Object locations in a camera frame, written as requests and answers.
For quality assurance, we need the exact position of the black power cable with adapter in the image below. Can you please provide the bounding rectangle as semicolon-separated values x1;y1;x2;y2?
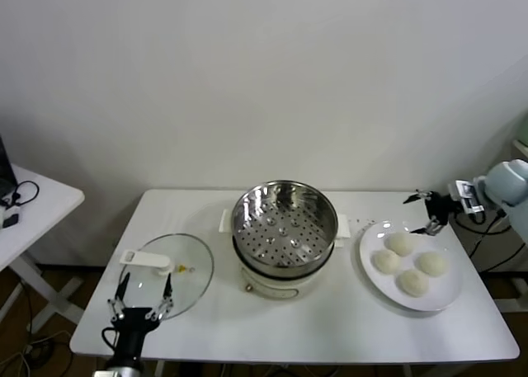
451;210;516;273

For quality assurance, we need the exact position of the white floor cable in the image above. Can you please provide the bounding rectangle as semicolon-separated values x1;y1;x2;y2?
0;330;73;372

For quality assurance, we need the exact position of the cream electric cooker base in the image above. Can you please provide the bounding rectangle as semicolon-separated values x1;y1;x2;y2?
217;207;352;300

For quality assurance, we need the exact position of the white folding side table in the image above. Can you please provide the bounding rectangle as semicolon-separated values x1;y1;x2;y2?
0;162;86;332

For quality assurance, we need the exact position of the stainless steel steamer basket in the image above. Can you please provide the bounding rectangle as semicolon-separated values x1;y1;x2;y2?
230;180;340;271

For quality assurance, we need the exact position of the glass lid with white handle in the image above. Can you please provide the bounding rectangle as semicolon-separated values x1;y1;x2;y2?
118;232;215;321

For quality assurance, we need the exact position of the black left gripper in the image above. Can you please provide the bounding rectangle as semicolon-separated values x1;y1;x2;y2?
106;272;173;358

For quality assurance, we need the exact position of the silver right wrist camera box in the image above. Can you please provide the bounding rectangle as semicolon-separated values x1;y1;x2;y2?
455;180;484;214

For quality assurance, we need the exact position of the black looped cable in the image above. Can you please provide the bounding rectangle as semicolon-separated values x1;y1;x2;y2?
0;181;40;209

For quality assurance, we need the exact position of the white steamed baozi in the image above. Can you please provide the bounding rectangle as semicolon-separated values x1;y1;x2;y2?
396;269;430;299
373;249;403;276
414;251;450;278
384;233;415;257

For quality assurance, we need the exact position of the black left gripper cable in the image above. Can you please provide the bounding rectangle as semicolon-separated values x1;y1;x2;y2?
101;327;120;351

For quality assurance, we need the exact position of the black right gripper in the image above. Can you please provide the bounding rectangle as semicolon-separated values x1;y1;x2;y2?
403;189;457;236

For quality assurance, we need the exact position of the white round plate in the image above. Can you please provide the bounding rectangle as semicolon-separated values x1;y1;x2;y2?
357;219;464;312

